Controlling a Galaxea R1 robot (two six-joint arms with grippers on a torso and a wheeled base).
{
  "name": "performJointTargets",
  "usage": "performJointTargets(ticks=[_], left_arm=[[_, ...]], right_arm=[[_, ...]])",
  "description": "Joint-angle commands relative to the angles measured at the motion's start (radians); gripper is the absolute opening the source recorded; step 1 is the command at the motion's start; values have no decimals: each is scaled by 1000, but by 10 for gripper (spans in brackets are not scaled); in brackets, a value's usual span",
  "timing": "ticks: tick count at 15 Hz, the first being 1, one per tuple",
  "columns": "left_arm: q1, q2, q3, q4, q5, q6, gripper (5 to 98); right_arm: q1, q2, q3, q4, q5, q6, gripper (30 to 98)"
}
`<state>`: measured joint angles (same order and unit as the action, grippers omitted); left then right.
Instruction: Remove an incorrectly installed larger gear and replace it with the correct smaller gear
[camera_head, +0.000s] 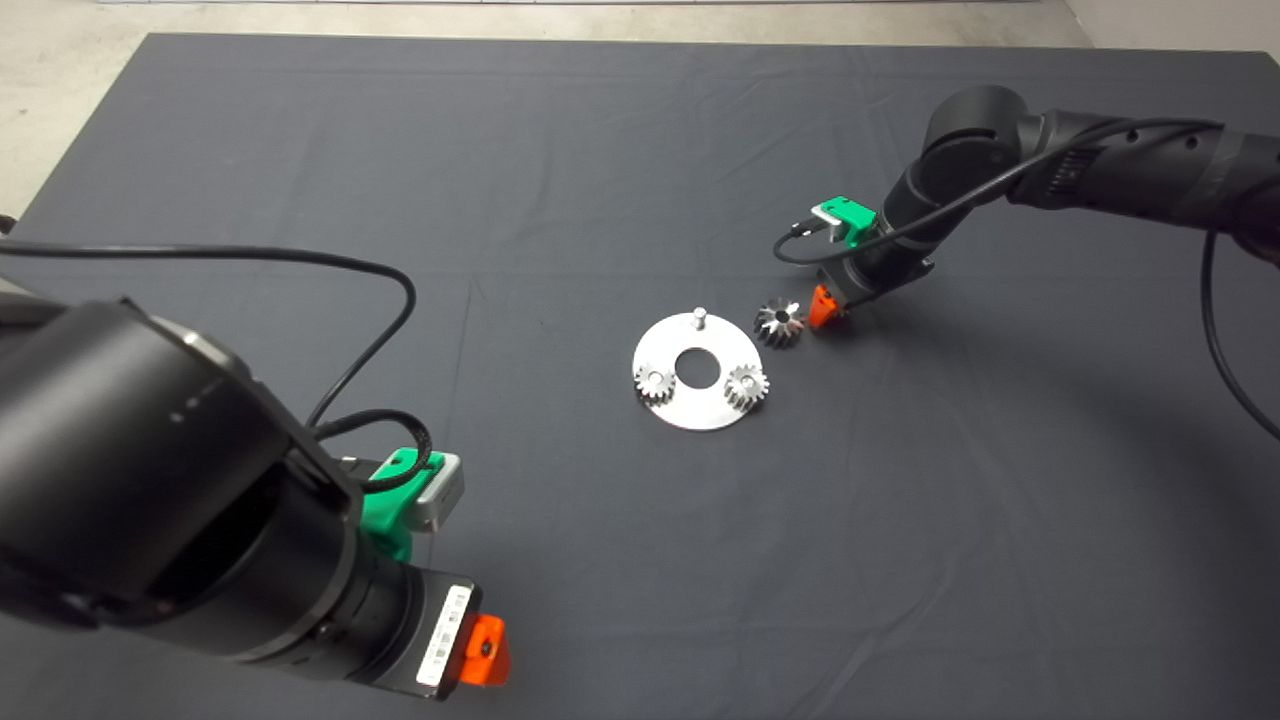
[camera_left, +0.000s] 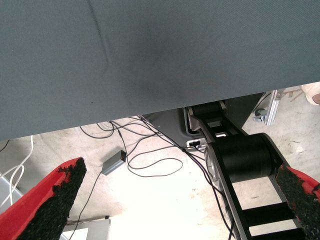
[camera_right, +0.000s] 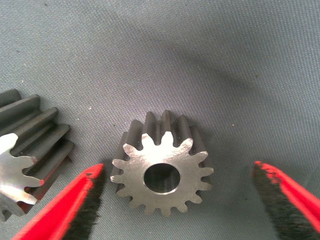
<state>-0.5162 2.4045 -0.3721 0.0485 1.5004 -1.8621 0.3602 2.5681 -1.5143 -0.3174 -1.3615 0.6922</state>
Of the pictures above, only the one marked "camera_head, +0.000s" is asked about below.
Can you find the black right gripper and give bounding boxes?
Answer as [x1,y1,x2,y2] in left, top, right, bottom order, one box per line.
[808,250,937,331]

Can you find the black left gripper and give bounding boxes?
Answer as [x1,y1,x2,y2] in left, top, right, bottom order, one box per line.
[375,564,511,699]

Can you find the larger steel gear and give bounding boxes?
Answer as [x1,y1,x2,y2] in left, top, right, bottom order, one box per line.
[753,300,807,351]

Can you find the round metal plate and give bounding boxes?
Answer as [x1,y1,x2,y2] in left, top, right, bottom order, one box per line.
[632,308,766,433]

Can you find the dark grey table cloth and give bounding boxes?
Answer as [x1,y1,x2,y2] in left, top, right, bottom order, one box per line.
[0,32,1280,720]

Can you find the right green camera mount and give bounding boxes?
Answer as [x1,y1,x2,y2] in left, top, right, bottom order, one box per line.
[815,196,879,249]

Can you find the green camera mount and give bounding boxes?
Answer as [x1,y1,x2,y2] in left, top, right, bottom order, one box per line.
[358,446,445,563]
[815,196,879,249]

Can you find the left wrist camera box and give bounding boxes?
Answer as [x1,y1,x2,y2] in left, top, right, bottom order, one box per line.
[407,452,466,531]

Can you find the left green camera mount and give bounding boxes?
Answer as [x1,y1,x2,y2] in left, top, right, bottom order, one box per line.
[358,446,445,563]

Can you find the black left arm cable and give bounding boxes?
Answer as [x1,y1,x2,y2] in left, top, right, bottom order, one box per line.
[0,240,433,493]

